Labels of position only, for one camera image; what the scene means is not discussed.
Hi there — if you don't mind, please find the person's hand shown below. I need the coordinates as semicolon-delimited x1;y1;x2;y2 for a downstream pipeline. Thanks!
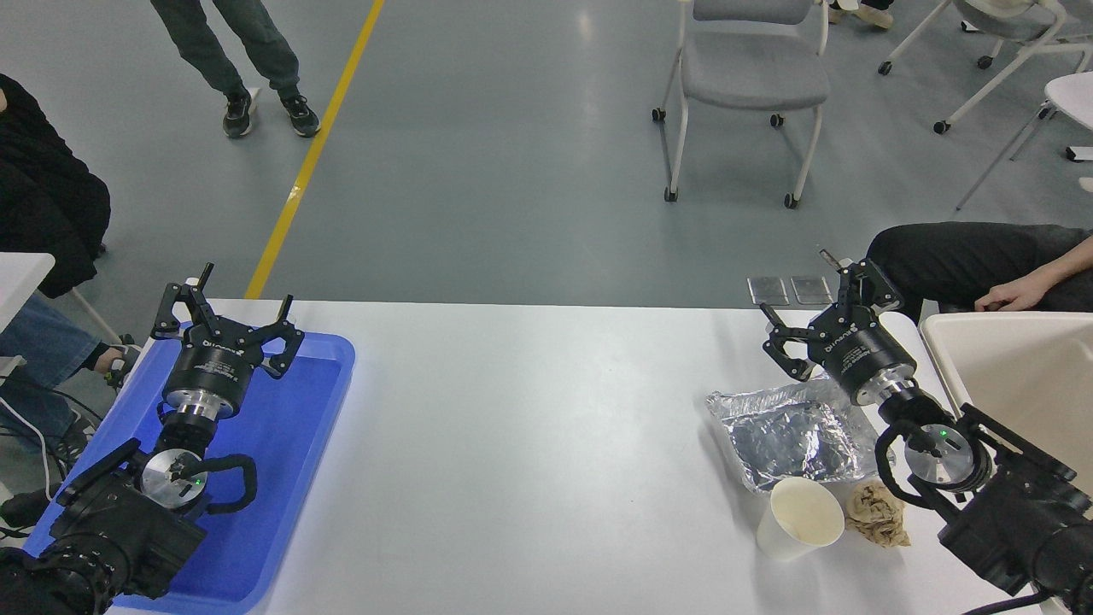
974;274;1051;313

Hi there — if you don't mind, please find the crinkled foil tray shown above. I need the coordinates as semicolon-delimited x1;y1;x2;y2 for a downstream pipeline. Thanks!
705;376;895;495

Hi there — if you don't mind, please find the blue plastic tray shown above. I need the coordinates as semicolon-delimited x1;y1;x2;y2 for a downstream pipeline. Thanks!
24;320;356;615

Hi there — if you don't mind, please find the seated person beside bin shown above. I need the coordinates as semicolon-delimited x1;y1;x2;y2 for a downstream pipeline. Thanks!
865;222;1093;325

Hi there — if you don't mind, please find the standing person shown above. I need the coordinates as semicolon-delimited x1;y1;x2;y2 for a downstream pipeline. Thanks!
150;0;322;140

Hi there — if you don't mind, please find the grey wheeled chair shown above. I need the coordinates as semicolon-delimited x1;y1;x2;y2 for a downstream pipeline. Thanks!
652;0;833;210

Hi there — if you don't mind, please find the white-framed wheeled chair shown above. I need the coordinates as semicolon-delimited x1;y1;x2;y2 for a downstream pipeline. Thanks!
878;0;1093;135

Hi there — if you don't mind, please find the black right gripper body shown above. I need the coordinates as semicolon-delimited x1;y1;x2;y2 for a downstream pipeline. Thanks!
806;305;918;396

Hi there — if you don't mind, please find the seated person with jeans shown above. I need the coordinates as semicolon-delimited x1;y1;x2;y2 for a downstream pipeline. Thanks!
0;73;143;530

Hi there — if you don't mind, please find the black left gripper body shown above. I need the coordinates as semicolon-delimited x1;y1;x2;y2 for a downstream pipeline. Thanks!
165;320;262;405

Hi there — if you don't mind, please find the large pale bin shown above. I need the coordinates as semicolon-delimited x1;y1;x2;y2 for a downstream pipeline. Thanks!
919;312;1093;615

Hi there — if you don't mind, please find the crumpled tan paper ball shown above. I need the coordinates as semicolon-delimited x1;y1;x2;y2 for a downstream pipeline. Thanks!
845;480;911;548

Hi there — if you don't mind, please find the walking person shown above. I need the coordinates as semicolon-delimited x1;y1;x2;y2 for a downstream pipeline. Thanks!
827;0;895;30

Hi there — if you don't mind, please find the white paper cup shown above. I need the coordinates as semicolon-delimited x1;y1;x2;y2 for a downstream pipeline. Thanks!
756;477;846;563

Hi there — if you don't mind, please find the small white round table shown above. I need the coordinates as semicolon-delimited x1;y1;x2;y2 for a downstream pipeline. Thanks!
955;72;1093;212

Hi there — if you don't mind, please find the white side table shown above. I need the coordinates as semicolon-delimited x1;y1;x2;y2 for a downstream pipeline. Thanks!
0;252;122;344

